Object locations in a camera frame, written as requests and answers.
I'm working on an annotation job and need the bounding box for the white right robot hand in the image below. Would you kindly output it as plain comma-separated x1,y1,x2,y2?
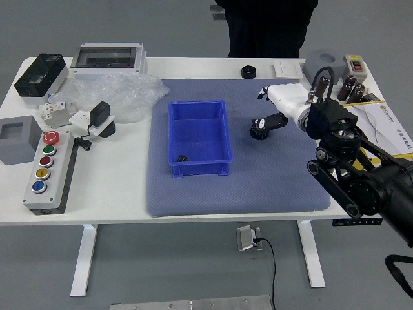
250,82,311,132

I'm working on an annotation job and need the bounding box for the big black gear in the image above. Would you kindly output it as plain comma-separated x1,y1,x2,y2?
248,124,270,141

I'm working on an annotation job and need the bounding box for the blue plastic box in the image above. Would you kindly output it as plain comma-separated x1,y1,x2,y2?
168,99,234,179

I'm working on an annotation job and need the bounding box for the yellow white cardboard box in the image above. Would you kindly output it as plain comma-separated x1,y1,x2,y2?
343,100,413,164

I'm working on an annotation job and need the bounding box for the grey distribution box clear window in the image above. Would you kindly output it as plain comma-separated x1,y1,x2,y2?
70,41,148,81

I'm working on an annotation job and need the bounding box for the grey push button control box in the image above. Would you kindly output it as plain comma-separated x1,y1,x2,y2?
21,130,77,216

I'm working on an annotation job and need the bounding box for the grey block with round hole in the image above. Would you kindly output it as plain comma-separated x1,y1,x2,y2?
302,50,348,87

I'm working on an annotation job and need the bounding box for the person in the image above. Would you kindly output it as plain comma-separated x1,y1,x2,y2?
214,0,319,59

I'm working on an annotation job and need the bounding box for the grey-blue padded mat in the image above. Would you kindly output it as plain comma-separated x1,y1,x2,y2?
145,78,332,218

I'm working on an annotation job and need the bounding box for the black table control panel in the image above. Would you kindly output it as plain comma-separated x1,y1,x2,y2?
332,218,384,227

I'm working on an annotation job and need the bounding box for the silver floor socket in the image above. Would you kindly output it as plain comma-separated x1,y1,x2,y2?
236,225,264,252

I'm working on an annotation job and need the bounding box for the clear plastic bag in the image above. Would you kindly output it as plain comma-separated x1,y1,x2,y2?
48,71,170,124

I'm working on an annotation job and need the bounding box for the white table leg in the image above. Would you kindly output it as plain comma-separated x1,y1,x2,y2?
70,223,99,297
296,219,327,289

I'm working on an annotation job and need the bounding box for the black power adapter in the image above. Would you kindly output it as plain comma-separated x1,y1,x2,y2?
89,101,112,127

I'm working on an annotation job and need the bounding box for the white socket on black base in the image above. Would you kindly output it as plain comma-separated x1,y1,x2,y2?
68,109,117,140

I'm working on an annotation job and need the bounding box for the grey metal plate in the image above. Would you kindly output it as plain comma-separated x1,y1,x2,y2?
109,294,272,310

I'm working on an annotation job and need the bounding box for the white circuit breaker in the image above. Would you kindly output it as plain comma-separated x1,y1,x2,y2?
38,99,78,129

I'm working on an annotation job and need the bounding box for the grey block with square hole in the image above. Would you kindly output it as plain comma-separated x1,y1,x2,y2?
0,115,45,166

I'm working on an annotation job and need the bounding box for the white wall switch plate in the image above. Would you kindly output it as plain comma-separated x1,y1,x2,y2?
273,61,304,80

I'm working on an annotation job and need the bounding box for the grey switch box red button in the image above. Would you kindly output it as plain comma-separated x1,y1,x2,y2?
342,54,370,81

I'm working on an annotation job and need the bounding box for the black floor cable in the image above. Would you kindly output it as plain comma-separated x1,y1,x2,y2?
253,237,277,310

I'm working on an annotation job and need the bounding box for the black cable loop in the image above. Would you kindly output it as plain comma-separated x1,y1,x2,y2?
383,254,413,300

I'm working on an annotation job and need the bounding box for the black adapter cord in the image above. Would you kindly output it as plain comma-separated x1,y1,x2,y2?
73,124,94,152

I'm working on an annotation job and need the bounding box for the black lid enclosure box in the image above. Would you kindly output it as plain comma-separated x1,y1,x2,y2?
14,53,69,106

